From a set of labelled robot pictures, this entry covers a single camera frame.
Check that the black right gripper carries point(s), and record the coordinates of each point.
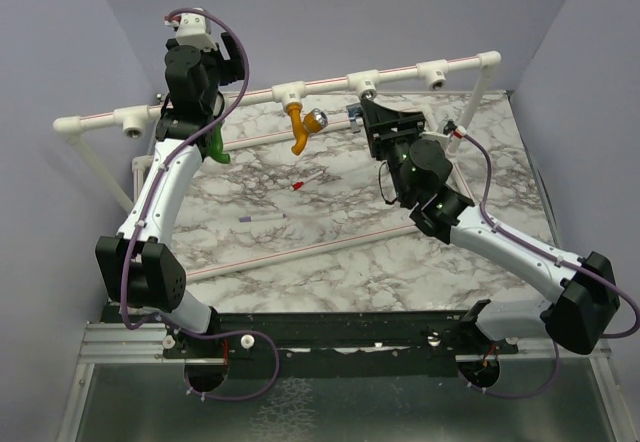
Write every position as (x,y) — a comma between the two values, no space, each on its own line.
(407,125)

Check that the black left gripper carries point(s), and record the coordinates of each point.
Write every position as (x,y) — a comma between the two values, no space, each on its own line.
(232,72)

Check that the chrome metal faucet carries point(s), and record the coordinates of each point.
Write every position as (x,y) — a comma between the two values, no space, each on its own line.
(355,111)

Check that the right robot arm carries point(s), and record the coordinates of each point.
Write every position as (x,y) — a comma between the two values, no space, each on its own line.
(576,298)

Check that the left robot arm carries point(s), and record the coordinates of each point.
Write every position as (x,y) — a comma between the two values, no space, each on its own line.
(137,266)

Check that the orange plastic faucet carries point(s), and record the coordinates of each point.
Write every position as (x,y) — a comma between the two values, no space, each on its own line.
(304,126)

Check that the green plastic faucet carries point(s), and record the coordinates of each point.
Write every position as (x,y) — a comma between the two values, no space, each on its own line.
(215,149)

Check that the red white marker pen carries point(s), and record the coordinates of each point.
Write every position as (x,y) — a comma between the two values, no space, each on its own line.
(299,184)

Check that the purple white marker pen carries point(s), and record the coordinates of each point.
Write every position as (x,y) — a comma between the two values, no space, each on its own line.
(262,217)

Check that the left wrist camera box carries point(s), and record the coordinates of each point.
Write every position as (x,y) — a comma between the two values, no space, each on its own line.
(192,30)

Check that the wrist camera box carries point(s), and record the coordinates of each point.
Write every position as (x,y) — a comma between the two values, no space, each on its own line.
(192,30)
(445,133)

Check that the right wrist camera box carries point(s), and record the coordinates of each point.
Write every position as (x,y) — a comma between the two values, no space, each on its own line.
(445,133)

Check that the white PVC pipe frame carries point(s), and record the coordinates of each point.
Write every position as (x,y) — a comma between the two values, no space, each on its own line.
(250,97)

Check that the black mounting rail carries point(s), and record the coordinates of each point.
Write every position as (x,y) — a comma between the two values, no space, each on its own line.
(339,345)

